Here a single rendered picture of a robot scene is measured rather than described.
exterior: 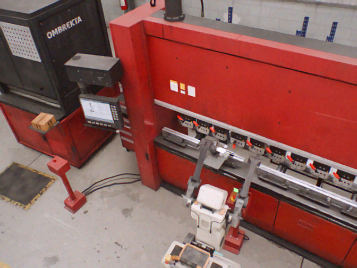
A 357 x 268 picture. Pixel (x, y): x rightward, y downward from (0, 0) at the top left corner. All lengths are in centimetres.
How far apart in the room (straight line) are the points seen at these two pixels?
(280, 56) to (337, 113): 61
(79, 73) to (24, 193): 226
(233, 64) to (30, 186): 342
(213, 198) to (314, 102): 108
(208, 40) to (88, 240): 271
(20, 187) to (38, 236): 94
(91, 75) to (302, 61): 190
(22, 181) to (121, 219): 170
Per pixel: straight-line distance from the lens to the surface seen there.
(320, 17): 690
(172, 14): 298
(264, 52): 257
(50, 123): 417
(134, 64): 313
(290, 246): 395
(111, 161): 490
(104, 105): 333
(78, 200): 439
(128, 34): 301
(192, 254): 281
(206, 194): 257
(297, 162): 307
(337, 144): 283
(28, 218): 465
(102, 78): 316
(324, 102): 263
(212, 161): 330
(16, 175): 528
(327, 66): 247
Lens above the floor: 338
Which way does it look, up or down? 41 degrees down
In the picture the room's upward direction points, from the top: 4 degrees counter-clockwise
